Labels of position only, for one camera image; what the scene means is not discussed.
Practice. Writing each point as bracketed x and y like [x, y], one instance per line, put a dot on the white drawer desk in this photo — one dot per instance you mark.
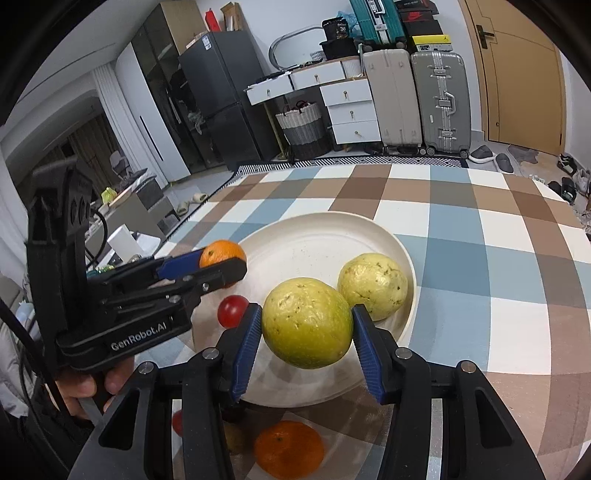
[345, 91]

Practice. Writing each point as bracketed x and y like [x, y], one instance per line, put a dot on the teal suitcase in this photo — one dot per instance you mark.
[380, 22]

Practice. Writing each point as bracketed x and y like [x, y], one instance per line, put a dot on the checkered tablecloth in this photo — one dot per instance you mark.
[503, 270]

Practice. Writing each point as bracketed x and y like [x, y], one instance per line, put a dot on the cream round plate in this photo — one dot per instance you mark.
[314, 245]

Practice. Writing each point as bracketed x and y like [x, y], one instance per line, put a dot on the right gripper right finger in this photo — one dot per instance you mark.
[375, 347]

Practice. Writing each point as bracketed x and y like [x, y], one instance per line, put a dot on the white paper roll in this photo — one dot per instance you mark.
[123, 244]

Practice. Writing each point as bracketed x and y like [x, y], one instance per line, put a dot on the wooden door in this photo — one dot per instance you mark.
[520, 77]

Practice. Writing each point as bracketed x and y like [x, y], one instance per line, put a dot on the woven laundry basket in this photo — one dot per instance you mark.
[305, 130]

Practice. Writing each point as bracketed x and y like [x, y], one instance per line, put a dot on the grey slippers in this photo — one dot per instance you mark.
[483, 155]

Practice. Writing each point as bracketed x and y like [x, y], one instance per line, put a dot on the yellow-green guava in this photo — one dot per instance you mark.
[376, 281]
[307, 323]

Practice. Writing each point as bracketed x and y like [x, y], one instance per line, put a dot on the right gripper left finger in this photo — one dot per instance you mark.
[238, 347]

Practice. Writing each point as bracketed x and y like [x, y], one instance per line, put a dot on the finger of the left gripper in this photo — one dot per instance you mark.
[214, 277]
[172, 268]

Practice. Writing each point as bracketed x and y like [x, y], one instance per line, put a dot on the large orange tangerine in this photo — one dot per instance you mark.
[289, 450]

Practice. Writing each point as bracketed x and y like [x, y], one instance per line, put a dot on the silver grey suitcase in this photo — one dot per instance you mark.
[444, 102]

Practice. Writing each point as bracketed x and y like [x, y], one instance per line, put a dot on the red tomato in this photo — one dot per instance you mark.
[176, 423]
[231, 310]

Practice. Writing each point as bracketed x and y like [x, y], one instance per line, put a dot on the small orange tangerine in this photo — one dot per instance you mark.
[219, 251]

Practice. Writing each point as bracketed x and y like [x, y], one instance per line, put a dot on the black refrigerator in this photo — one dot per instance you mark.
[219, 67]

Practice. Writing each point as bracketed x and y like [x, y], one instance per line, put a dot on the stacked shoe boxes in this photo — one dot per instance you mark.
[419, 17]

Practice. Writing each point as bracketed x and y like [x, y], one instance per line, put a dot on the beige suitcase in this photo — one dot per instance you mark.
[394, 92]

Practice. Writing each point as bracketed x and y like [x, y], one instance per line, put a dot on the person left hand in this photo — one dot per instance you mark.
[74, 386]

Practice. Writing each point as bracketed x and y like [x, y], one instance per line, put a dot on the white wardrobe cabinet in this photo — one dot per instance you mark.
[163, 156]

